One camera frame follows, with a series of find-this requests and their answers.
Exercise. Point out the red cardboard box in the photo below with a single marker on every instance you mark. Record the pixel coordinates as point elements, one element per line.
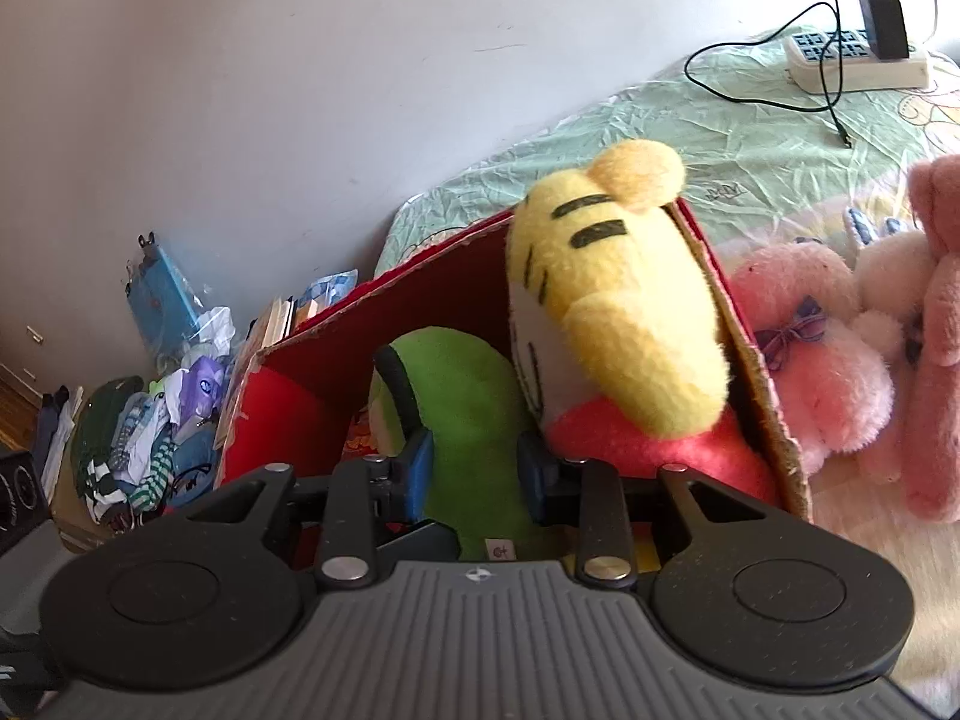
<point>450,277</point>

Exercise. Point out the pink long-limbed plush rabbit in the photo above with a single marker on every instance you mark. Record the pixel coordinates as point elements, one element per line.
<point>937,360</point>

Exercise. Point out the white power strip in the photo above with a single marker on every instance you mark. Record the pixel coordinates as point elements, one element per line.
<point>847,71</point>

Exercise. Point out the green plush toy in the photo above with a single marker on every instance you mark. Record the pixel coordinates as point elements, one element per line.
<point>472,397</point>

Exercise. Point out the blue checked cloth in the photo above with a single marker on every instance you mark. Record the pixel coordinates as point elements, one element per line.
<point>330,289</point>

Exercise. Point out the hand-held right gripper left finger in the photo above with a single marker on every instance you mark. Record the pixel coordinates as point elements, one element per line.
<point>421,465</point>

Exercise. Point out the black speaker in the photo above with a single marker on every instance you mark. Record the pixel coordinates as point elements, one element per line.
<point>21,499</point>

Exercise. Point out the clear plastic bag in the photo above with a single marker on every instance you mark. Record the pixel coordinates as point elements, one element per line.
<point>214,330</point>

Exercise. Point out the black charger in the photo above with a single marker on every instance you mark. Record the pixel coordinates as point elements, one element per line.
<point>883,19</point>

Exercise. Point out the blue pouch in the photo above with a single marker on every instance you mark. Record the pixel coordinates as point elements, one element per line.
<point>196,465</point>

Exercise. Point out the yellow tiger plush toy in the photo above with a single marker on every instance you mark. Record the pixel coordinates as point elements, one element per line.
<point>622,300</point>

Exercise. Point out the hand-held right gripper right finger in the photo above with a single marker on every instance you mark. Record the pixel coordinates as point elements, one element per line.
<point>531,476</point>

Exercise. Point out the pink plush toy purple bow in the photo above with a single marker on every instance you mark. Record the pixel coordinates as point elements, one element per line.
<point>810,360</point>

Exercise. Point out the green printed bed sheet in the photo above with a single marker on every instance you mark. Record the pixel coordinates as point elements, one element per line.
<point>675,135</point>

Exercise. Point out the dark green cloth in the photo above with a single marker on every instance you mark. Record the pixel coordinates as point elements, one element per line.
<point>105,420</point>

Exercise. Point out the blue packet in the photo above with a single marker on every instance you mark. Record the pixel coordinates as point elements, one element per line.
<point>161,292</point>

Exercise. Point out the white plush rabbit checked ears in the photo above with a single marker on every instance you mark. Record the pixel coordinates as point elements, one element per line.
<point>896,277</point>

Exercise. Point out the green white striped sock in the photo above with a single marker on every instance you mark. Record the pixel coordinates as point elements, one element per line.
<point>154,476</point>

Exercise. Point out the purple packet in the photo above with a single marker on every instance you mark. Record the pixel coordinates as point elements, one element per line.
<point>202,386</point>

